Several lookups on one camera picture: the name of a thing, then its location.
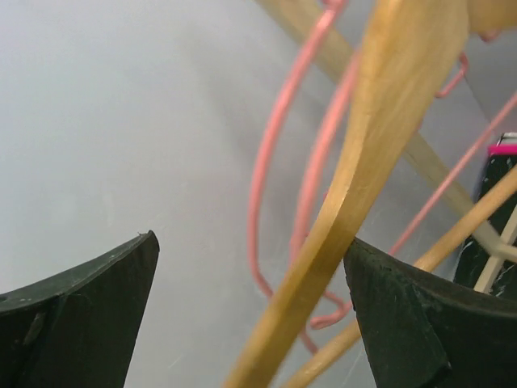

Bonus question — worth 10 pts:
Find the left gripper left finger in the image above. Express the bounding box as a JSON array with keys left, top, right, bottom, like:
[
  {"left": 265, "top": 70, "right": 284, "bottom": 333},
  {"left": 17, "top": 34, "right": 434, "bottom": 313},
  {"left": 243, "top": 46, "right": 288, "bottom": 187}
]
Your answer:
[{"left": 1, "top": 231, "right": 160, "bottom": 388}]

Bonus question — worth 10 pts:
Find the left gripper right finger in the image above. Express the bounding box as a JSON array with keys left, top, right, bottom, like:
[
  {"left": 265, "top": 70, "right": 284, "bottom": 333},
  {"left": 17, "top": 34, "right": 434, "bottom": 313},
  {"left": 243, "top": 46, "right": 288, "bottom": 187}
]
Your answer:
[{"left": 343, "top": 238, "right": 516, "bottom": 387}]

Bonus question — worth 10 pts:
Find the pink curved wire hanger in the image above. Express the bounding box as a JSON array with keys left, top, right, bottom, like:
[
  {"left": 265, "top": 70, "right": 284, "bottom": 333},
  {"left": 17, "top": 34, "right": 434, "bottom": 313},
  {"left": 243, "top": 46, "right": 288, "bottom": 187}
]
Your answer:
[{"left": 289, "top": 48, "right": 517, "bottom": 356}]

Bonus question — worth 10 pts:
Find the wooden hanger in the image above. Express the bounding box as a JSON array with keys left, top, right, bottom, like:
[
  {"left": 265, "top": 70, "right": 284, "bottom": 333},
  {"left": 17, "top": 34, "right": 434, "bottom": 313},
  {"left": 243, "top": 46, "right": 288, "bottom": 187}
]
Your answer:
[{"left": 225, "top": 1, "right": 516, "bottom": 387}]

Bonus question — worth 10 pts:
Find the pink wavy wire hanger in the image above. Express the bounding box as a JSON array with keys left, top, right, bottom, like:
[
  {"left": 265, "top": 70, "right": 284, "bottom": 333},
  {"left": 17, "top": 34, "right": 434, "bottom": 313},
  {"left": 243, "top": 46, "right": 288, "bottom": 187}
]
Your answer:
[{"left": 247, "top": 1, "right": 347, "bottom": 298}]

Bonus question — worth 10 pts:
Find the pink tape strip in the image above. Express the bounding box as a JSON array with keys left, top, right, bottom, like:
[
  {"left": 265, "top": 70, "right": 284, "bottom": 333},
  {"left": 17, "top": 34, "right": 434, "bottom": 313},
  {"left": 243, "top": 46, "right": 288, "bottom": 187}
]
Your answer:
[{"left": 487, "top": 143, "right": 517, "bottom": 157}]

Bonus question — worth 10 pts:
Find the wooden garment rack frame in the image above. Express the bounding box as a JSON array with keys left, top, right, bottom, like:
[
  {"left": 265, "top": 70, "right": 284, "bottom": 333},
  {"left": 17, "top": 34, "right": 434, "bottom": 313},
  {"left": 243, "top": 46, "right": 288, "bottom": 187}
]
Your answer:
[{"left": 254, "top": 0, "right": 517, "bottom": 294}]

